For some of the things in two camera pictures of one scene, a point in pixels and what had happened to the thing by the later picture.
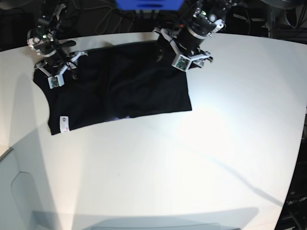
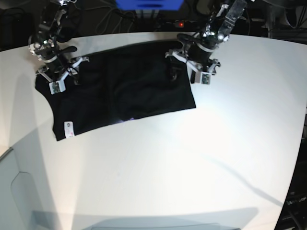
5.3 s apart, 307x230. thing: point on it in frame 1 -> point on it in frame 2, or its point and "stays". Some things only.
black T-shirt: (117, 81) stays
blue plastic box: (150, 5) stays
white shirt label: (64, 123) -> (68, 128)
